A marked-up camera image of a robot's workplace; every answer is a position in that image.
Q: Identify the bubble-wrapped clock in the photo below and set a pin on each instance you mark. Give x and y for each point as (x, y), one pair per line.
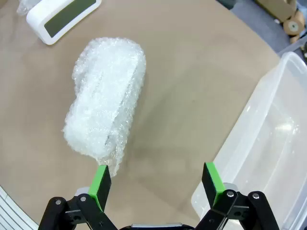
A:
(105, 95)

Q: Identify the clear plastic container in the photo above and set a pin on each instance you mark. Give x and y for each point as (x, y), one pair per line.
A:
(263, 143)

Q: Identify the white digital clock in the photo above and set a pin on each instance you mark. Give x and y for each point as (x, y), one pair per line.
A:
(38, 24)

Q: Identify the brown cardboard box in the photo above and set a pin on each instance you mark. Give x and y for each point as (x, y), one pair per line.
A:
(275, 8)

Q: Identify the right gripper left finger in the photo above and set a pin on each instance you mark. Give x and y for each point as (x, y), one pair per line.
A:
(100, 189)

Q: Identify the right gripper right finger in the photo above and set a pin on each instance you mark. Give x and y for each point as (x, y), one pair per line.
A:
(211, 182)

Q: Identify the brown paper roll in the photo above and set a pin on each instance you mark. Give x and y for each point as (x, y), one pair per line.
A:
(293, 25)

